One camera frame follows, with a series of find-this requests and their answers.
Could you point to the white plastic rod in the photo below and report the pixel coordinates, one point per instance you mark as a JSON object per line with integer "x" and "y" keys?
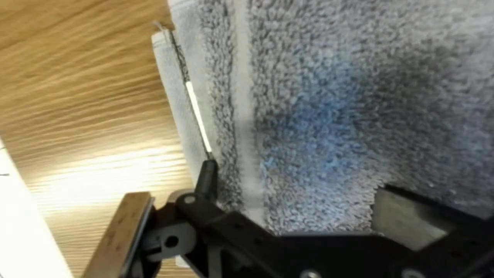
{"x": 198, "y": 118}

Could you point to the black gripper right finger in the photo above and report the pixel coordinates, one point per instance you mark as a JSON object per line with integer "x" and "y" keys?
{"x": 406, "y": 222}

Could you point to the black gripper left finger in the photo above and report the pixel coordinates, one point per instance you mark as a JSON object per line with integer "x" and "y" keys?
{"x": 118, "y": 237}

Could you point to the grey towel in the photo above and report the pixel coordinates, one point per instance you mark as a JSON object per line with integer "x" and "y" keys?
{"x": 334, "y": 103}

